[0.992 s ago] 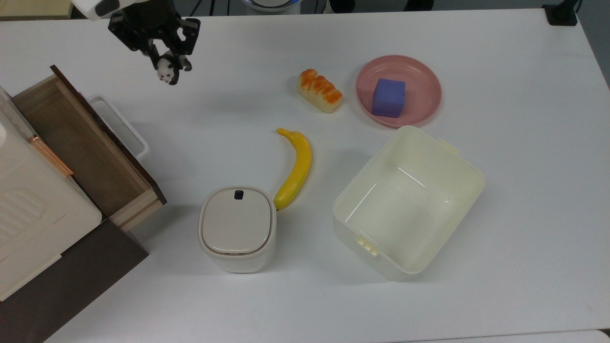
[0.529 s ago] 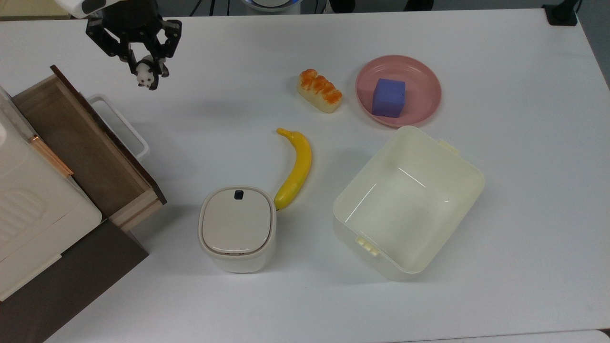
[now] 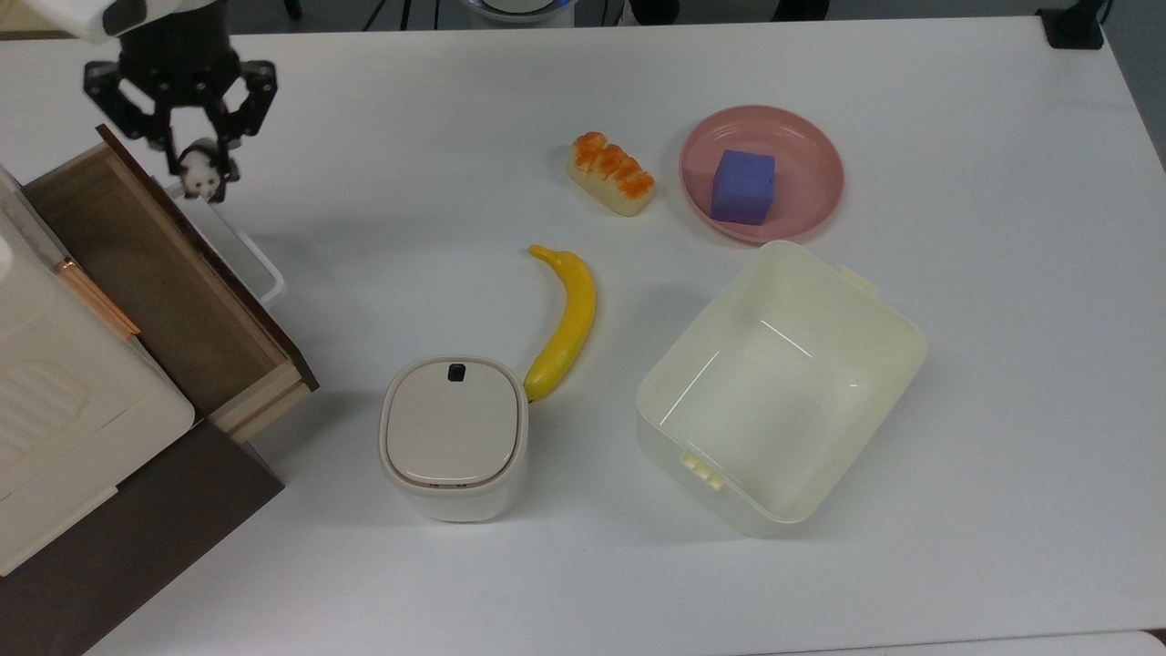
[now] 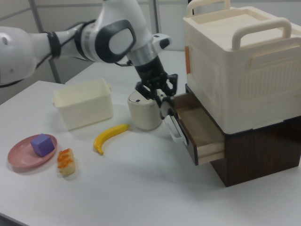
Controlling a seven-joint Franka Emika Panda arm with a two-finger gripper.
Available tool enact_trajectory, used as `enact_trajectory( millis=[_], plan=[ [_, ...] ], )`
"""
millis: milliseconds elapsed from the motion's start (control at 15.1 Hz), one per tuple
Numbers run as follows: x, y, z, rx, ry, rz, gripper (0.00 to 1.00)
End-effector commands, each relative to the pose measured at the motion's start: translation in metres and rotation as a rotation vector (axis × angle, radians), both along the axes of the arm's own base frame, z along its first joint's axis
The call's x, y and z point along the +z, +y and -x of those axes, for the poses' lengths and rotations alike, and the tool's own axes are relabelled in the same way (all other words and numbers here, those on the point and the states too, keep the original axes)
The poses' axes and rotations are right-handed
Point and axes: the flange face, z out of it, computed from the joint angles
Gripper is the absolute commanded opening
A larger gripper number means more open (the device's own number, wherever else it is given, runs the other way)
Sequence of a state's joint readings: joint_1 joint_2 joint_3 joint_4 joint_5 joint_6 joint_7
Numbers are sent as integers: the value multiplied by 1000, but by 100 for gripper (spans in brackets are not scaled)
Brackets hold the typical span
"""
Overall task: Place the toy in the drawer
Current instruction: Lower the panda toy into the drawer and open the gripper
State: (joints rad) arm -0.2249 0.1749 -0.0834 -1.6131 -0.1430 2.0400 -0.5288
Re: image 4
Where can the pink plastic plate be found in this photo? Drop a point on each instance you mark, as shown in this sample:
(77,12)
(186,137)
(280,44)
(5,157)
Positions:
(21,155)

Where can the small cream lidded trash can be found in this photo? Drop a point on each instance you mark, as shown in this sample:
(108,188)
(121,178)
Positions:
(143,115)

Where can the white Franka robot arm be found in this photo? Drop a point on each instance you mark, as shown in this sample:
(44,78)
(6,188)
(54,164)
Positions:
(94,40)

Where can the purple cube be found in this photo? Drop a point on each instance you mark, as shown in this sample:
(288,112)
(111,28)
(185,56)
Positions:
(42,145)

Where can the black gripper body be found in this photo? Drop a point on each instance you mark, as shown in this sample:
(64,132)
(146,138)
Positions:
(150,70)

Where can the cream rectangular plastic bin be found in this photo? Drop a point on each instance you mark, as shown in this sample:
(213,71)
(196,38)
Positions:
(87,106)

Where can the yellow toy banana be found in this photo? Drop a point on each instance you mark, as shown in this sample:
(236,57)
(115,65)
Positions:
(105,137)

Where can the dark wood drawer cabinet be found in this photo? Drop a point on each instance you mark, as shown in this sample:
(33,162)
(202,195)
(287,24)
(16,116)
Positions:
(258,157)

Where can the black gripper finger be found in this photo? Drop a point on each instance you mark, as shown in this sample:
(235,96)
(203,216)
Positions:
(172,84)
(147,90)

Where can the toy sushi with orange topping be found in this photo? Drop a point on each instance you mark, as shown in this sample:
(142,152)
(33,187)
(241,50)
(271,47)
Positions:
(67,162)

